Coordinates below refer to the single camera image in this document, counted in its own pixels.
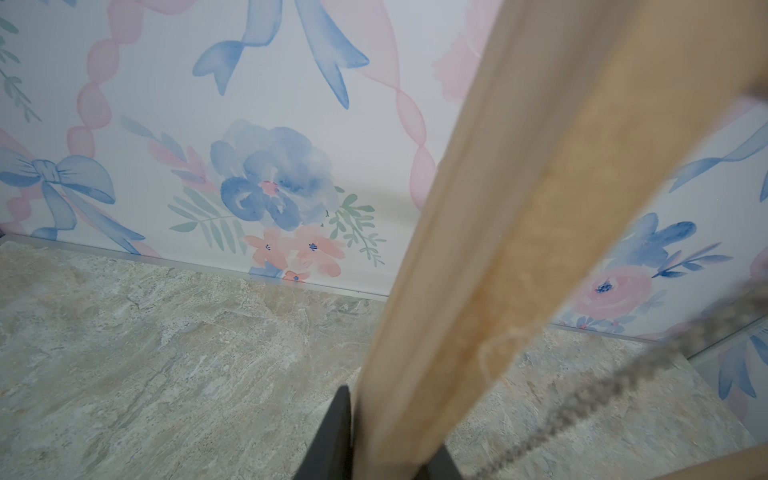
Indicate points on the wooden jewelry display stand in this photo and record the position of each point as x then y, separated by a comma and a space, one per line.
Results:
578, 112

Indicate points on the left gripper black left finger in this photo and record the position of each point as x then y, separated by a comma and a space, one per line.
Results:
330, 454

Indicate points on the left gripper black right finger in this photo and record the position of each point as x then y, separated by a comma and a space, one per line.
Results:
440, 467

